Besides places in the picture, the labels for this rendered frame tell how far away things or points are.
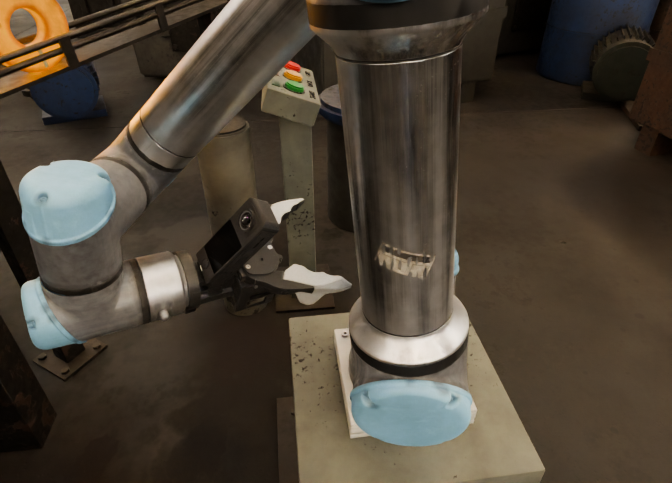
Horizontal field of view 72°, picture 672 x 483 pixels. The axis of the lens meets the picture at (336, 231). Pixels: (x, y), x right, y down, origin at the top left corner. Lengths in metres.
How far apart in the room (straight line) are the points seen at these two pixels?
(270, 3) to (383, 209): 0.21
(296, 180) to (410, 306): 0.74
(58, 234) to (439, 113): 0.34
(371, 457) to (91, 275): 0.42
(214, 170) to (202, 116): 0.55
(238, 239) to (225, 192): 0.54
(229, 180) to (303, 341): 0.42
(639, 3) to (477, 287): 2.29
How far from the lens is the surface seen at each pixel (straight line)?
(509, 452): 0.73
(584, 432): 1.18
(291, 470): 1.00
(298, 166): 1.08
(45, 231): 0.48
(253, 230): 0.51
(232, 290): 0.61
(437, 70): 0.31
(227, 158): 1.02
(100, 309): 0.53
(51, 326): 0.54
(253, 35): 0.46
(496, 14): 2.77
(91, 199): 0.46
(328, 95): 1.49
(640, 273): 1.68
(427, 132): 0.32
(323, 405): 0.73
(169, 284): 0.54
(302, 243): 1.20
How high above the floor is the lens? 0.90
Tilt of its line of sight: 35 degrees down
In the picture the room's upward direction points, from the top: straight up
